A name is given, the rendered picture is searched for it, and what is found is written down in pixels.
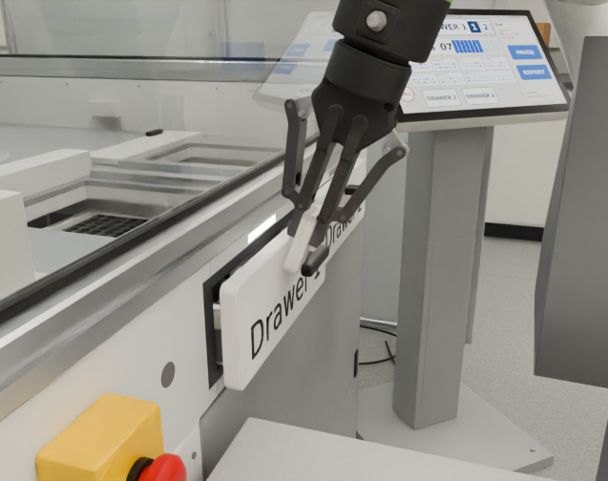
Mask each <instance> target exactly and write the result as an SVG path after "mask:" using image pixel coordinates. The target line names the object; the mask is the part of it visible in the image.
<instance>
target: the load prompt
mask: <svg viewBox="0 0 608 481"><path fill-rule="evenodd" d="M438 35H496V34H495V32H494V29H493V26H492V24H491V21H490V19H487V18H445V20H444V23H443V25H442V27H441V30H440V32H439V33H438Z"/></svg>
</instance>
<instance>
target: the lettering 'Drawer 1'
mask: <svg viewBox="0 0 608 481"><path fill-rule="evenodd" d="M300 281H302V285H301V286H300V287H299V289H298V286H299V282H300ZM303 286H304V280H303V278H302V277H300V278H299V280H298V283H297V289H296V297H297V301H299V300H300V299H301V298H302V296H303V293H302V295H301V296H300V297H299V296H298V292H299V291H300V290H301V288H302V287H303ZM294 289H295V284H294V285H293V293H292V301H291V293H290V290H289V291H288V299H287V307H286V298H285V296H284V297H283V300H284V308H285V316H286V317H287V315H288V307H289V300H290V307H291V310H292V309H293V302H294ZM278 307H279V308H280V311H279V312H278V313H277V315H276V317H275V320H274V329H275V330H277V329H278V328H279V326H280V324H281V323H282V305H281V304H280V303H278V304H277V305H276V307H275V309H274V313H275V312H276V310H277V308H278ZM271 315H273V314H272V311H271V312H270V314H269V317H268V316H267V317H266V335H267V341H268V340H269V319H270V317H271ZM279 315H280V320H279V323H278V325H277V326H276V320H277V318H278V316H279ZM257 324H260V325H261V328H262V338H261V343H260V346H259V348H258V350H257V351H256V352H255V349H254V328H255V326H256V325H257ZM251 341H252V360H254V358H255V357H256V356H257V354H258V353H259V351H260V349H261V347H262V342H263V322H262V320H261V319H259V320H257V321H256V322H255V323H254V324H253V325H252V326H251Z"/></svg>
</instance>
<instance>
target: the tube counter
mask: <svg viewBox="0 0 608 481"><path fill-rule="evenodd" d="M436 40H437V42H438V45H439V47H440V50H441V52H442V54H469V53H504V52H503V50H502V47H501V45H500V43H499V41H498V39H436Z"/></svg>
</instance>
